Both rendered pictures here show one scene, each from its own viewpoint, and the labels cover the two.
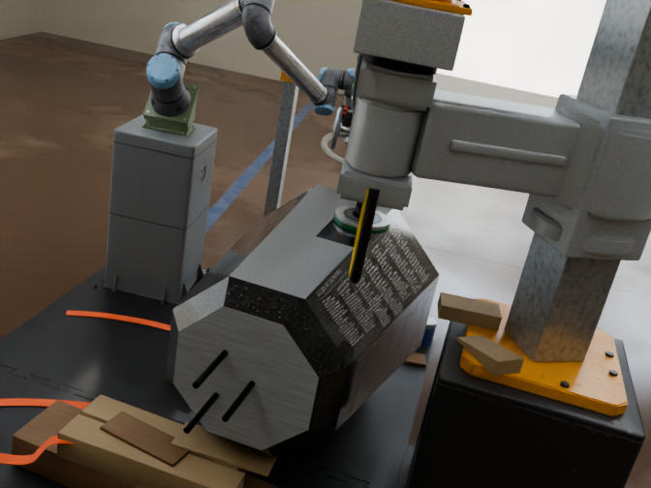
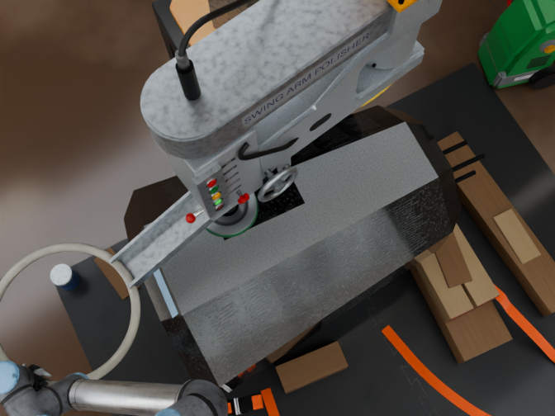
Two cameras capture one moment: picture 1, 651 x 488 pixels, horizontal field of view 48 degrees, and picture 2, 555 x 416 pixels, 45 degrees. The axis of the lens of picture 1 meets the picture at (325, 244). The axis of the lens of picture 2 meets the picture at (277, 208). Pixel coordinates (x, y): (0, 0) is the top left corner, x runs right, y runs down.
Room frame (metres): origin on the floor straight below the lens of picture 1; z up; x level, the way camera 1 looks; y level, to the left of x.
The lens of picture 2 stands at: (2.96, 0.62, 3.17)
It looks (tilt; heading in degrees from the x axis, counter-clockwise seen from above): 72 degrees down; 236
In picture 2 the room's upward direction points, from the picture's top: 5 degrees counter-clockwise
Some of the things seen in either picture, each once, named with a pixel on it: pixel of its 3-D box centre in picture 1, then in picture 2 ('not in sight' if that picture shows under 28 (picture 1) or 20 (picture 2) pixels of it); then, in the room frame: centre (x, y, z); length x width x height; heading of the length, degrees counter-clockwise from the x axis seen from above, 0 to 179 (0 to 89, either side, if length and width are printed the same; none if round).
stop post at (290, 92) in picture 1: (280, 152); not in sight; (4.48, 0.38, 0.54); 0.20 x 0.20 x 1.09; 79
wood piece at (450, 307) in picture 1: (469, 311); not in sight; (2.20, -0.51, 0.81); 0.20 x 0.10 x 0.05; 87
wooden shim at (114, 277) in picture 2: (400, 355); (116, 273); (3.17, -0.47, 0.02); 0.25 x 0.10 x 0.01; 90
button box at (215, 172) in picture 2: not in sight; (212, 191); (2.74, -0.01, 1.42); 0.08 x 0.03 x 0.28; 179
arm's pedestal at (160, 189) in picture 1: (161, 208); not in sight; (3.49, 0.86, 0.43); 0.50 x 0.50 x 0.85; 85
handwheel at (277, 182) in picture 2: (346, 130); (271, 176); (2.55, 0.00, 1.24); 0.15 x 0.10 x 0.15; 179
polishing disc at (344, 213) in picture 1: (362, 217); (227, 205); (2.67, -0.12, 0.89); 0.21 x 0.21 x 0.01
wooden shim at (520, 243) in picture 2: not in sight; (516, 236); (1.62, 0.60, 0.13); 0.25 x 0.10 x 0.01; 78
